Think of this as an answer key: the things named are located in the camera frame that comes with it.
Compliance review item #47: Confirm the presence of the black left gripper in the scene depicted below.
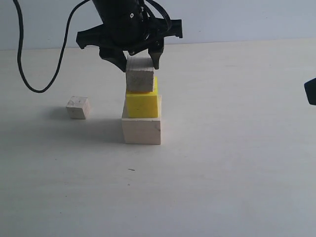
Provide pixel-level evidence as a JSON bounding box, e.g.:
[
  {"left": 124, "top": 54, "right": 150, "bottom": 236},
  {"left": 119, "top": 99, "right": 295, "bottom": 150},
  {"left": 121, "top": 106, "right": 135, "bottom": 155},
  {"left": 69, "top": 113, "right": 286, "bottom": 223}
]
[{"left": 76, "top": 0, "right": 183, "bottom": 72}]

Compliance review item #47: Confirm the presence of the black cable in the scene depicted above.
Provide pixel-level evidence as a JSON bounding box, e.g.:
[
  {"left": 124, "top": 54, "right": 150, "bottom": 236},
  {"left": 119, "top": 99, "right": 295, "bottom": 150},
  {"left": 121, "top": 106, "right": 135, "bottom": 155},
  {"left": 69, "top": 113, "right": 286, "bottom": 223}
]
[{"left": 12, "top": 0, "right": 93, "bottom": 94}]

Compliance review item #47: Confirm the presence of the small wooden cube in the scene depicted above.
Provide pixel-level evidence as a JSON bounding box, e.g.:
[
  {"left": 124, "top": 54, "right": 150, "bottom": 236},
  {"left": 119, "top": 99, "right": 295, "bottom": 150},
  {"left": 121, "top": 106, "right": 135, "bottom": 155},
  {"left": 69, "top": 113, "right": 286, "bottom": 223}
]
[
  {"left": 66, "top": 96, "right": 91, "bottom": 119},
  {"left": 125, "top": 55, "right": 154, "bottom": 93}
]

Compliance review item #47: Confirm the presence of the small wooden cube back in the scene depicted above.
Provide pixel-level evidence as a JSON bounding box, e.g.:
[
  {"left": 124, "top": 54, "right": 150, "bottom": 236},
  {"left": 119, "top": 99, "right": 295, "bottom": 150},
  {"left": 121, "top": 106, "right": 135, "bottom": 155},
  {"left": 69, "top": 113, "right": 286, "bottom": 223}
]
[{"left": 125, "top": 55, "right": 154, "bottom": 93}]

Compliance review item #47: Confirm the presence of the yellow wooden cube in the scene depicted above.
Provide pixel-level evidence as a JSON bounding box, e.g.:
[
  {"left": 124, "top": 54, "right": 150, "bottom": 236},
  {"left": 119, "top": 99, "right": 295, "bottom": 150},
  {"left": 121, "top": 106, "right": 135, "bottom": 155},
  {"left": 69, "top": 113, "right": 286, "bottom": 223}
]
[{"left": 125, "top": 76, "right": 159, "bottom": 118}]

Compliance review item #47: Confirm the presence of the large plain wooden cube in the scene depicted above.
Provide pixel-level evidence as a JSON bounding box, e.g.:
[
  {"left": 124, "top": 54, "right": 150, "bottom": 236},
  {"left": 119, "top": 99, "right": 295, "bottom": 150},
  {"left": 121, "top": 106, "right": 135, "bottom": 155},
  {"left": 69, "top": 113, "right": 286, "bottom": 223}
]
[{"left": 121, "top": 95, "right": 162, "bottom": 145}]

